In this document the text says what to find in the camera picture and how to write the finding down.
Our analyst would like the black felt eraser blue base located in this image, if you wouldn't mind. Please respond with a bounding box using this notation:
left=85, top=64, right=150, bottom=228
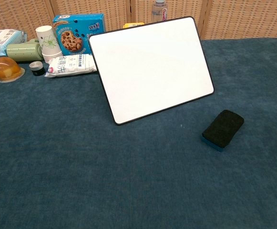
left=201, top=109, right=245, bottom=153

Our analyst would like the dark blue tablecloth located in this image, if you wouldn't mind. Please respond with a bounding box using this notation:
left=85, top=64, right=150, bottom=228
left=0, top=37, right=277, bottom=229

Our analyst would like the white plastic powder bag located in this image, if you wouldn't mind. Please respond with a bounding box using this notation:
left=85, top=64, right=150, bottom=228
left=44, top=53, right=98, bottom=78

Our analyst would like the clear container yellow lid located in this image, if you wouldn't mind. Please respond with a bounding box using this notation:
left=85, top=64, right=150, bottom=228
left=123, top=22, right=145, bottom=29

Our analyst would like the clear water bottle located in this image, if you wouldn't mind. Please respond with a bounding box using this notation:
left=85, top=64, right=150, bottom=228
left=152, top=0, right=169, bottom=23

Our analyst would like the blue cookie box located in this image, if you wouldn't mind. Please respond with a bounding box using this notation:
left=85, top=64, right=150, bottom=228
left=52, top=13, right=106, bottom=56

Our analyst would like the light green lint roller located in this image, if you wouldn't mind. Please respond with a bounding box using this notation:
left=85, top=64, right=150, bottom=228
left=6, top=38, right=44, bottom=62

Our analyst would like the woven rattan folding screen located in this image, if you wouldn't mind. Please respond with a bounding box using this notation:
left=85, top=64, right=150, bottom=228
left=0, top=0, right=277, bottom=41

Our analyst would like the orange pudding cup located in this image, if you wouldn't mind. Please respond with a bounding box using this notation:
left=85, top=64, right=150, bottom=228
left=0, top=56, right=26, bottom=83

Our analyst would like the light blue tissue pack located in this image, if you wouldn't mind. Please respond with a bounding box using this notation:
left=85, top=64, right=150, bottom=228
left=0, top=29, right=28, bottom=57

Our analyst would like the white rectangular board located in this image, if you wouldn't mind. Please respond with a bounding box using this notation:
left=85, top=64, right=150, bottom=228
left=88, top=16, right=215, bottom=126

